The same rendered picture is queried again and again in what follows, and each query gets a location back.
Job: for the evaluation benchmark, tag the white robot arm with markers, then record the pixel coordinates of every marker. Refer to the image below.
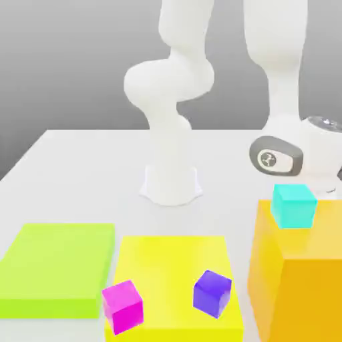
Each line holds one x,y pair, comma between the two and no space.
171,88

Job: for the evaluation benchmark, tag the small cyan cube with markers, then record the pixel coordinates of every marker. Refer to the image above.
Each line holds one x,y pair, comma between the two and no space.
293,207

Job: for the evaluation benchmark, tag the small purple cube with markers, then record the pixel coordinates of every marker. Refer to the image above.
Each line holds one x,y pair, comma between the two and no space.
211,294

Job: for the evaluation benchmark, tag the small magenta cube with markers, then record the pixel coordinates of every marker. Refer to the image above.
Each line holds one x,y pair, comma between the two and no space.
123,307

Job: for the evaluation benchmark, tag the large yellow box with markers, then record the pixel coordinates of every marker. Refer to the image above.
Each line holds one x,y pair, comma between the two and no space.
165,267

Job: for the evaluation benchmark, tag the large lime green box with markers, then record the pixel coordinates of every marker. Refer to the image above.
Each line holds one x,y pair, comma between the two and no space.
53,267

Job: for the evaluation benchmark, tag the large orange box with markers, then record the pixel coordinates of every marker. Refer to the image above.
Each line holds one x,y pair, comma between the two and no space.
307,288

